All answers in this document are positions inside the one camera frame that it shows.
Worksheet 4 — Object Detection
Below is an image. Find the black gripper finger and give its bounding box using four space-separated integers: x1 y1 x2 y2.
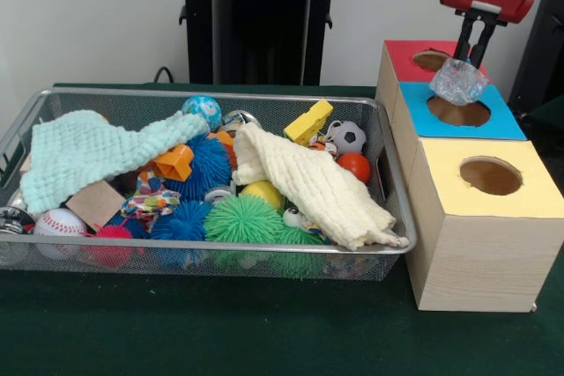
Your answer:
470 18 498 65
453 12 476 60

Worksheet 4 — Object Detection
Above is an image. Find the clear plastic toy packet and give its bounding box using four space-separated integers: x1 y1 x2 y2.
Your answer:
429 57 490 107

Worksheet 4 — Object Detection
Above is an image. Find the mint knitted cloth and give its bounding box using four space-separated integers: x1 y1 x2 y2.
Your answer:
19 109 211 214

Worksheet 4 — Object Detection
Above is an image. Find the wooden box with three holes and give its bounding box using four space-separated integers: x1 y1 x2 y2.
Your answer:
375 39 564 313

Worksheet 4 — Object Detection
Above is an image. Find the small soccer ball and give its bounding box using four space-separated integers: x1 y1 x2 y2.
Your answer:
330 120 367 156

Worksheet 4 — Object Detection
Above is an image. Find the orange-red smooth ball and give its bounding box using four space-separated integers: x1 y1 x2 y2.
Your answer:
337 151 372 184

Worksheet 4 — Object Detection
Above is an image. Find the yellow toy block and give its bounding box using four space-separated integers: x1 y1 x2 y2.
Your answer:
284 100 336 146

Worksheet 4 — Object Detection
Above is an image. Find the cream knitted cloth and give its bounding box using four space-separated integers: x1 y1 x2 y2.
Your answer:
231 122 409 250

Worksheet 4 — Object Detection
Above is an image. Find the globe print ball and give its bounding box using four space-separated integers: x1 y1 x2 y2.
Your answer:
181 95 223 130

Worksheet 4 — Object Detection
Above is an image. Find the blue spiky rubber ball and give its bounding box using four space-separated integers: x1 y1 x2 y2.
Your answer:
169 132 234 201
149 199 212 241

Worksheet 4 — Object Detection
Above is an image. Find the green spiky rubber ball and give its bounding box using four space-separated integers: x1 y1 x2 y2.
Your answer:
203 193 286 245

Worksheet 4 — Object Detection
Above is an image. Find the dark green table cloth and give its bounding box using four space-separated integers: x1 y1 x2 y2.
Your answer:
0 82 564 376

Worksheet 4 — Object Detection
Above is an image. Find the white baseball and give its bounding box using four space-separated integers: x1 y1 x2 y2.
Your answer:
33 207 88 237

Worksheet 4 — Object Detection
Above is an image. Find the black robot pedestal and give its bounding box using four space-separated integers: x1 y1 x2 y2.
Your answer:
169 0 356 86

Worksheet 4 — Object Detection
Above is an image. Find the shallow wire mesh bin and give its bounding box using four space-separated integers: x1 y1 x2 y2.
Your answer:
0 87 418 283

